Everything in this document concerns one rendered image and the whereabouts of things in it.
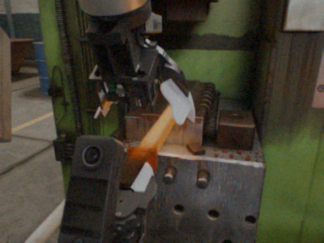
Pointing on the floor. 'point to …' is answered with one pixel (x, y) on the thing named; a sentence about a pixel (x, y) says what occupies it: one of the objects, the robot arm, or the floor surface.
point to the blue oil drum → (41, 66)
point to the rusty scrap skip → (18, 53)
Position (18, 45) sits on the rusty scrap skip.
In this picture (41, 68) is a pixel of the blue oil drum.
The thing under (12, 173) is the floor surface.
